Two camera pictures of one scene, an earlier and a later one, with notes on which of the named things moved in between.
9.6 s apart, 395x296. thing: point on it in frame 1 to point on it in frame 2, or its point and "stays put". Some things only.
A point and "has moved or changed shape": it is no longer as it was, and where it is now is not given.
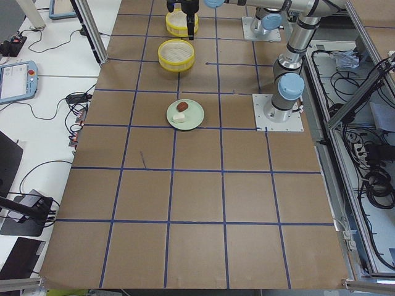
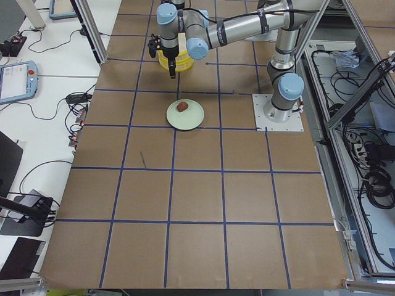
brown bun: x=182 y=106 stays put
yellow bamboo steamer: x=176 y=23 has moved or changed shape
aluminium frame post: x=86 y=17 stays put
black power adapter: x=79 y=98 stays put
